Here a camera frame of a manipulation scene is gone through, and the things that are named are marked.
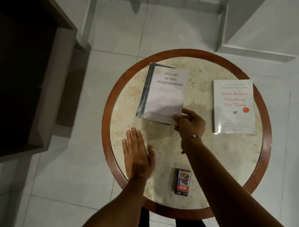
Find person's left forearm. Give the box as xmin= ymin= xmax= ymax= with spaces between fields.
xmin=82 ymin=176 xmax=150 ymax=227

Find person's dark trousers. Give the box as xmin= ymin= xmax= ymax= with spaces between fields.
xmin=140 ymin=207 xmax=207 ymax=227

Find person's right forearm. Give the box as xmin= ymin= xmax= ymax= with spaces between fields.
xmin=181 ymin=137 xmax=285 ymax=227

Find cigarette pack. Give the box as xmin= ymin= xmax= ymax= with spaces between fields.
xmin=174 ymin=168 xmax=192 ymax=196

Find round wooden-rimmed marble table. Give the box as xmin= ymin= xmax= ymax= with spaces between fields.
xmin=101 ymin=48 xmax=273 ymax=221

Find person's left hand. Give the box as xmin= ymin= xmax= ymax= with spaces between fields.
xmin=122 ymin=127 xmax=155 ymax=181

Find dark wooden cabinet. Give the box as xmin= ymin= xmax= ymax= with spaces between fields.
xmin=0 ymin=0 xmax=78 ymax=164

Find white book with red lettering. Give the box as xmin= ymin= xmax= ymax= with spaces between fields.
xmin=212 ymin=79 xmax=257 ymax=135

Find white furniture frame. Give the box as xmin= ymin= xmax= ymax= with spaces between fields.
xmin=74 ymin=0 xmax=299 ymax=63

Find grey and white paperback book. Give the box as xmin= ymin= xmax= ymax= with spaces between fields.
xmin=136 ymin=62 xmax=191 ymax=126

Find person's right hand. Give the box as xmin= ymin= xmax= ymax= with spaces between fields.
xmin=174 ymin=108 xmax=206 ymax=141

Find thin string bracelet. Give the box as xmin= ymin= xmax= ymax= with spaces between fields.
xmin=181 ymin=134 xmax=202 ymax=155

